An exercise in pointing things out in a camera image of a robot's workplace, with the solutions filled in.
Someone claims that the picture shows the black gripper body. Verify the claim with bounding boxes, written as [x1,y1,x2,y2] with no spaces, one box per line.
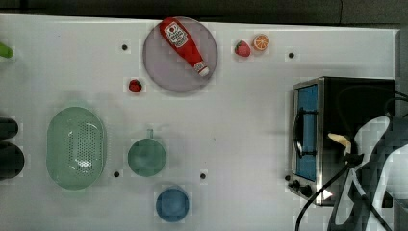
[343,153,364,167]

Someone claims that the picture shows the peeled toy banana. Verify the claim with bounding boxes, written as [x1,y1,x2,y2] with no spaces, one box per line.
[328,133,352,154]

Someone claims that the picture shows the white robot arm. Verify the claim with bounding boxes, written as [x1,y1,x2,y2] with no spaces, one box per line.
[327,116,407,231]

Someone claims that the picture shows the black toaster oven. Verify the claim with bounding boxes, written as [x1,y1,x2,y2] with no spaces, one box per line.
[286,76,395,199]

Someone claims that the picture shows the toy orange half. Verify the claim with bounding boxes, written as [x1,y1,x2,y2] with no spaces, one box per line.
[252,34,269,51]

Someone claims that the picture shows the large toy strawberry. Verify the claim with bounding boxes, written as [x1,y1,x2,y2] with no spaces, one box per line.
[234,40,251,58]

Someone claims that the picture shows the grey round plate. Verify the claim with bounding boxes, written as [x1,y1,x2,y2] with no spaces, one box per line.
[142,16,218,93]

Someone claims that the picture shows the red ketchup bottle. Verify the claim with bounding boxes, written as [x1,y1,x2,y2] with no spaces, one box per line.
[159,17,210,77]

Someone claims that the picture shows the small red toy strawberry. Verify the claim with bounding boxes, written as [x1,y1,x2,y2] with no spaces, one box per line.
[128,79,142,93]

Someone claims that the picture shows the green oval colander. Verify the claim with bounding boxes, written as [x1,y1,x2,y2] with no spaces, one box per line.
[46,107,106,191]

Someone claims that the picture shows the large black cup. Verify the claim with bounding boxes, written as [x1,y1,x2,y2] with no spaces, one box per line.
[0,141,25,180]

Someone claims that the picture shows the bright green toy vegetable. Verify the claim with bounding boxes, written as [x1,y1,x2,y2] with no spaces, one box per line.
[0,43,13,59]

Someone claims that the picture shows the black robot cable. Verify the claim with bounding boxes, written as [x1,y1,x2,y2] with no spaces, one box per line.
[293,162,354,231]

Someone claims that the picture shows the green cup with handle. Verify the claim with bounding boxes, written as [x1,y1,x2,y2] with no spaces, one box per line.
[128,129,166,177]

